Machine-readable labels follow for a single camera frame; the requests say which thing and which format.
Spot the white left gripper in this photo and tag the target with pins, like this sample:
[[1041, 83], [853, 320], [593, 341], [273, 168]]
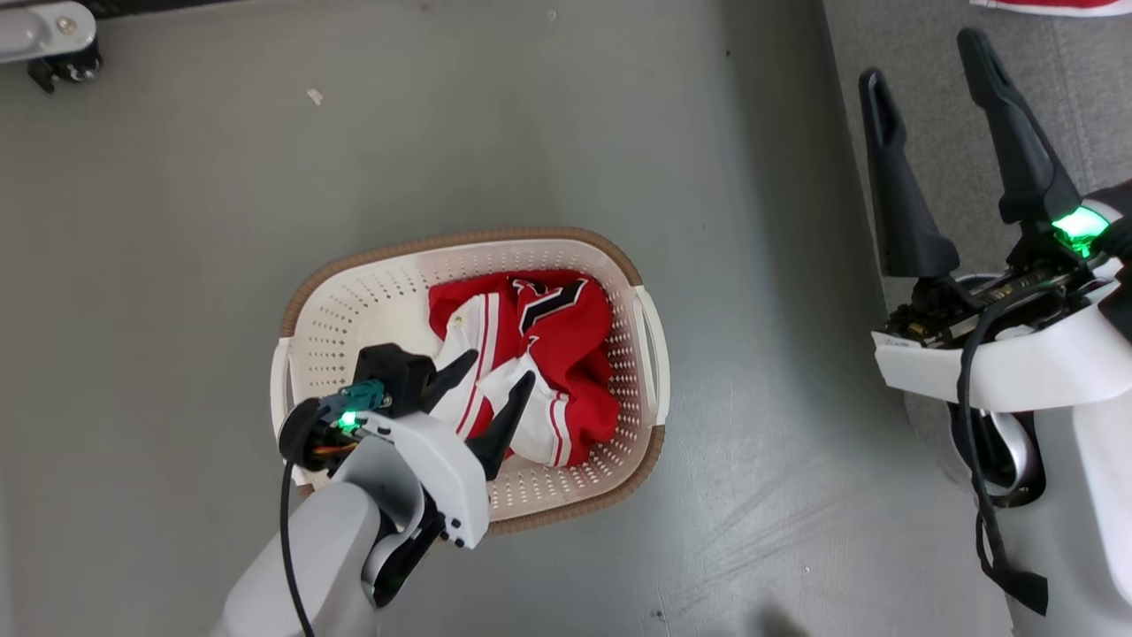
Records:
[[442, 469]]

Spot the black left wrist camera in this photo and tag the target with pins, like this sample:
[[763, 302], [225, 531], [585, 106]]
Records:
[[393, 376]]

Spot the black caster wheel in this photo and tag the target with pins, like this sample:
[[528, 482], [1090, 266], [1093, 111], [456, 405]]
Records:
[[66, 69]]

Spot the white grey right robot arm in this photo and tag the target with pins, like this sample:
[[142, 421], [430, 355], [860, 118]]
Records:
[[1079, 522]]

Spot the grey metal partition foot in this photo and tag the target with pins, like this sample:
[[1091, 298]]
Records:
[[40, 26]]

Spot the red jersey with black trim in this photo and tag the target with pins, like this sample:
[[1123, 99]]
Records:
[[566, 345]]

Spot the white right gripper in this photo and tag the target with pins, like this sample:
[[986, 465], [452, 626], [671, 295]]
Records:
[[1017, 363]]

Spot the white perforated laundry basket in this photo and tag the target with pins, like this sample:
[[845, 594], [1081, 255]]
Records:
[[363, 310]]

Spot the red garment with white print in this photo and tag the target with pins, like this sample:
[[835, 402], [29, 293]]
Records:
[[1052, 5]]

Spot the white paper scrap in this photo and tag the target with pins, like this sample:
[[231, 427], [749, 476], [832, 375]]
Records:
[[314, 95]]

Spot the grey fabric sofa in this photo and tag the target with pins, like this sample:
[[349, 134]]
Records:
[[937, 106]]

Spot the black baseboard strip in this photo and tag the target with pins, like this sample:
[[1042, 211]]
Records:
[[150, 5]]

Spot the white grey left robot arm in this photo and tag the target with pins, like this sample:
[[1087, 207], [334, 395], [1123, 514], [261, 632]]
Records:
[[309, 566]]

